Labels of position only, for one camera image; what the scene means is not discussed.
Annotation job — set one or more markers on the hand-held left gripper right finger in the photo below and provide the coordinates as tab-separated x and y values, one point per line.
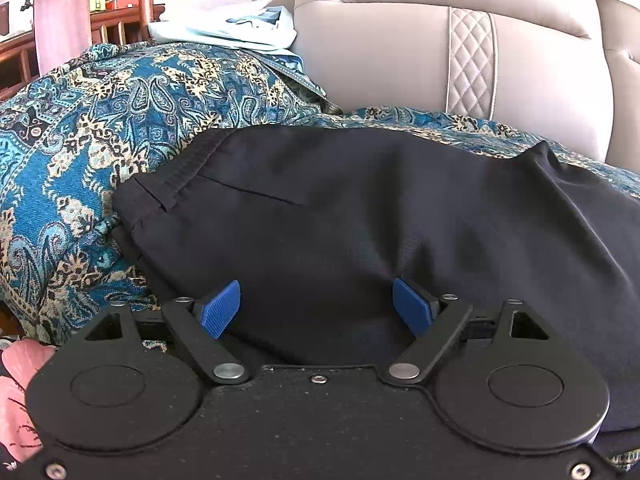
412	307

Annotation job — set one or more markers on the black pants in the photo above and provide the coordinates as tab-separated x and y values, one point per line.
350	210

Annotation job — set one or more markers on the light blue cloth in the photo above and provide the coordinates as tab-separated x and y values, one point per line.
220	30

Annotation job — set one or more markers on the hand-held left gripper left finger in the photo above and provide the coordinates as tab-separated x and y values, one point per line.
220	311

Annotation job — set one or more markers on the teal paisley blanket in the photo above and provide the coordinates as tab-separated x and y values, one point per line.
75	135

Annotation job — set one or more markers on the wooden railing furniture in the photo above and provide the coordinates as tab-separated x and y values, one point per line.
115	22

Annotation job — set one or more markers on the pink curtain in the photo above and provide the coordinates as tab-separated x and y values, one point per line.
60	10

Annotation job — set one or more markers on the person's floral clothing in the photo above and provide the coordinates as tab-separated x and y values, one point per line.
20	400

